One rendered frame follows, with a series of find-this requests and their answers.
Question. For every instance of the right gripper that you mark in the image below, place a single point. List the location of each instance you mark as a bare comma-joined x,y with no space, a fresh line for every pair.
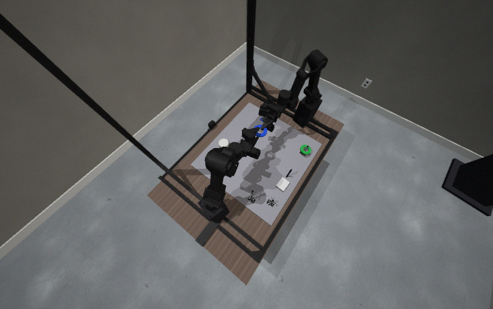
250,138

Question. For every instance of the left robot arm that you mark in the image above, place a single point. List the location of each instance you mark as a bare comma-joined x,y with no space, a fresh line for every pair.
317,61

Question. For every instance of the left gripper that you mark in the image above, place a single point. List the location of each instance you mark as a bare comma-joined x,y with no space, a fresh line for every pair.
271,117

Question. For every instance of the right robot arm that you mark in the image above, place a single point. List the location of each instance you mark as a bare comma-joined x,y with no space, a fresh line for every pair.
219,161

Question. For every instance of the white short cylinder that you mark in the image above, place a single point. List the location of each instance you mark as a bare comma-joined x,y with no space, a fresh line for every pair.
223,142

